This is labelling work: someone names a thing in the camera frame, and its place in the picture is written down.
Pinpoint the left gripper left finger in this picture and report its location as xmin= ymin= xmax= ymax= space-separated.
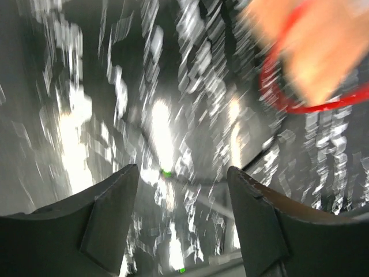
xmin=1 ymin=164 xmax=139 ymax=276

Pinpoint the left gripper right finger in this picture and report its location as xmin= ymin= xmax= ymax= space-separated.
xmin=227 ymin=167 xmax=368 ymax=276

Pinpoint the black marble pattern mat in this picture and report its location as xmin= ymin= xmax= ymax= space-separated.
xmin=1 ymin=1 xmax=368 ymax=276

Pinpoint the red ethernet cable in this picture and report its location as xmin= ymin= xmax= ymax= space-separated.
xmin=258 ymin=0 xmax=369 ymax=115

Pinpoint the brown wooden board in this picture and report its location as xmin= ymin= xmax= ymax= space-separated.
xmin=241 ymin=1 xmax=368 ymax=106

